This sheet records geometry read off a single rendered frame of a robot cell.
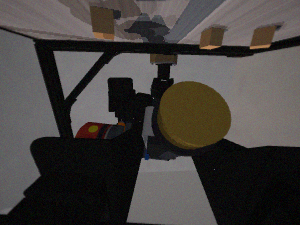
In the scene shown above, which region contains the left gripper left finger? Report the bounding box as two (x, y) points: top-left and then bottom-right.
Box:
(30, 121), (145, 222)

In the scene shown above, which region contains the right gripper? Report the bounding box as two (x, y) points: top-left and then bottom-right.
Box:
(107, 77), (134, 127)

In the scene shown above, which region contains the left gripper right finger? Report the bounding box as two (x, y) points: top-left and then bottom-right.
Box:
(191, 138), (300, 225)

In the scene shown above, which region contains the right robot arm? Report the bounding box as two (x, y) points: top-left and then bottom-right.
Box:
(126, 64), (174, 126)

